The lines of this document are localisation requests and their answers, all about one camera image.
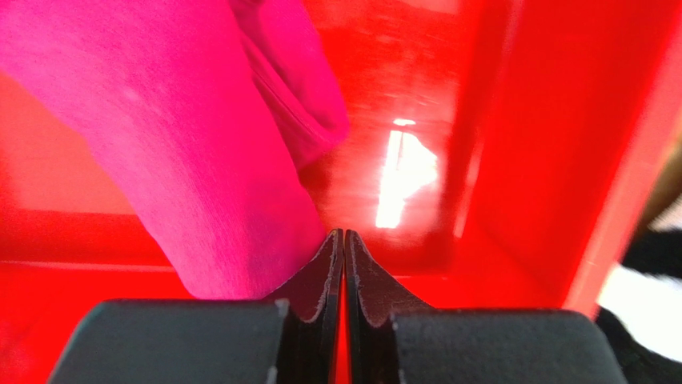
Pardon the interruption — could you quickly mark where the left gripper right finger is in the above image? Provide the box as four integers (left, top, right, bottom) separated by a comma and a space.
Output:
344, 230, 625, 383

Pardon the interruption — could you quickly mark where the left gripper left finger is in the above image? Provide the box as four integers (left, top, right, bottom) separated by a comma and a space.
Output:
49, 230, 343, 383

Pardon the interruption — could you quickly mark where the magenta t shirt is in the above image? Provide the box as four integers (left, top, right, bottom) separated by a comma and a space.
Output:
1, 1, 349, 299

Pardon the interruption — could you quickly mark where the red plastic tray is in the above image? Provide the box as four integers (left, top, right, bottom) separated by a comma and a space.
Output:
1, 1, 681, 383

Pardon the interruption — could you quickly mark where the zebra print pillow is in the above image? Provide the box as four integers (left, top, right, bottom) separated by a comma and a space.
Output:
596, 200, 681, 383

